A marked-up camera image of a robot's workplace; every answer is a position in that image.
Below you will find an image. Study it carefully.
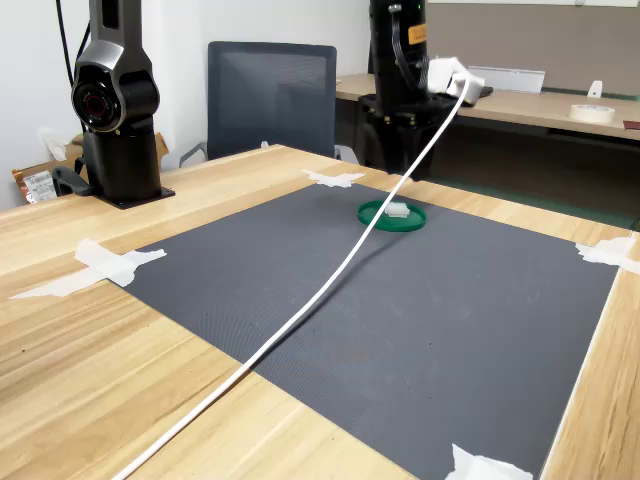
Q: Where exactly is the white crumpled paper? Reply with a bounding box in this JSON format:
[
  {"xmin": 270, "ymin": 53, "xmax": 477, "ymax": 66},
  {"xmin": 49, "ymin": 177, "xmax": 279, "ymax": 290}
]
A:
[{"xmin": 38, "ymin": 127, "xmax": 69, "ymax": 162}]

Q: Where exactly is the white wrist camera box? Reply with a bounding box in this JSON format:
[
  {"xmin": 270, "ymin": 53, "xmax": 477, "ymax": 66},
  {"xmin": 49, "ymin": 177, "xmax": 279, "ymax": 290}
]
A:
[{"xmin": 427, "ymin": 56, "xmax": 487, "ymax": 100}]

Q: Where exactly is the white board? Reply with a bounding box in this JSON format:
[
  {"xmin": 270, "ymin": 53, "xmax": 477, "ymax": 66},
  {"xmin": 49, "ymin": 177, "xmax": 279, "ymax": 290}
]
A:
[{"xmin": 427, "ymin": 0, "xmax": 640, "ymax": 8}]

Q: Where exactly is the brown labelled package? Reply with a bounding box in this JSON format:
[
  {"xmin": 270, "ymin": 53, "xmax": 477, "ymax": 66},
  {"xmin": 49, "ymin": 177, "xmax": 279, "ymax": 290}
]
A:
[{"xmin": 11, "ymin": 167, "xmax": 57, "ymax": 206}]

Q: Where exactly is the grey partition panel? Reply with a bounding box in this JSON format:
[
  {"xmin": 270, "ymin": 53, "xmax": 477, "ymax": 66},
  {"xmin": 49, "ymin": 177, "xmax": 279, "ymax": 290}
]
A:
[{"xmin": 427, "ymin": 0, "xmax": 640, "ymax": 101}]

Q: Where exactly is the black laptop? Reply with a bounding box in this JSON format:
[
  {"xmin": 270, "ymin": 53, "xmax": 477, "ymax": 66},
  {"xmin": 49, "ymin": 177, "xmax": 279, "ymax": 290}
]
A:
[{"xmin": 462, "ymin": 84, "xmax": 495, "ymax": 108}]

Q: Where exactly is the round green lid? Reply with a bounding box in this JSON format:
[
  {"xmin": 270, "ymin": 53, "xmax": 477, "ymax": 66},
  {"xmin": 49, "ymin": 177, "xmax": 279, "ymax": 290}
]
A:
[{"xmin": 356, "ymin": 199, "xmax": 428, "ymax": 234}]

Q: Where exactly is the black table clamp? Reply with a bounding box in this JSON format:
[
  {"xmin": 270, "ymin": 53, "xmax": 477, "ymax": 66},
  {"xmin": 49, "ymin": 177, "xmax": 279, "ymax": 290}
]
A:
[{"xmin": 51, "ymin": 166, "xmax": 96, "ymax": 198}]

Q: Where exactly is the white tape roll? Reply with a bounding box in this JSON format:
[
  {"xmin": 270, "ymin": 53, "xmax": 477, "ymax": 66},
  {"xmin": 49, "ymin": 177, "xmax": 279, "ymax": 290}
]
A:
[{"xmin": 568, "ymin": 103, "xmax": 616, "ymax": 124}]

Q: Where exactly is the dark grey office chair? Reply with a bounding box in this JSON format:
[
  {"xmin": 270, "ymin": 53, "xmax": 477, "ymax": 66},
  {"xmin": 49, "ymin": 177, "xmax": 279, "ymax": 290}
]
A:
[{"xmin": 178, "ymin": 41, "xmax": 361, "ymax": 169}]

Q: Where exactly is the dark grey mat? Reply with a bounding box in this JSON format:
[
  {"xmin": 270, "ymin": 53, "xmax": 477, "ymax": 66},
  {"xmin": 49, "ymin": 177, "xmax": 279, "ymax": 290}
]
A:
[{"xmin": 115, "ymin": 182, "xmax": 621, "ymax": 480}]

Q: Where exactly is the white camera cable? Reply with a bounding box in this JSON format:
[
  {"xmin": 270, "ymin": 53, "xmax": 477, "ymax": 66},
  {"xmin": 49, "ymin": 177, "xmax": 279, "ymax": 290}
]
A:
[{"xmin": 110, "ymin": 77, "xmax": 472, "ymax": 480}]

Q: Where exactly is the black cable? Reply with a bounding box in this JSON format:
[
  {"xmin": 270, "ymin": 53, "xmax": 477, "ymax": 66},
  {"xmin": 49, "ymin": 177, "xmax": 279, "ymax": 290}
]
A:
[{"xmin": 54, "ymin": 0, "xmax": 92, "ymax": 86}]

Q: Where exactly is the pale wooden desk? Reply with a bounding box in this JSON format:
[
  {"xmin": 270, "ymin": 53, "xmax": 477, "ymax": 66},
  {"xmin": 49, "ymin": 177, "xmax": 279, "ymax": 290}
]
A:
[{"xmin": 334, "ymin": 73, "xmax": 640, "ymax": 201}]

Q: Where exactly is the white masking tape piece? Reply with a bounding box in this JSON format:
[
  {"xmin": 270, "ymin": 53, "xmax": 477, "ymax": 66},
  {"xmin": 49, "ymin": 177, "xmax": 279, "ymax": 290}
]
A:
[
  {"xmin": 8, "ymin": 238, "xmax": 168, "ymax": 301},
  {"xmin": 444, "ymin": 442, "xmax": 535, "ymax": 480},
  {"xmin": 302, "ymin": 168, "xmax": 367, "ymax": 190},
  {"xmin": 573, "ymin": 236, "xmax": 640, "ymax": 275}
]

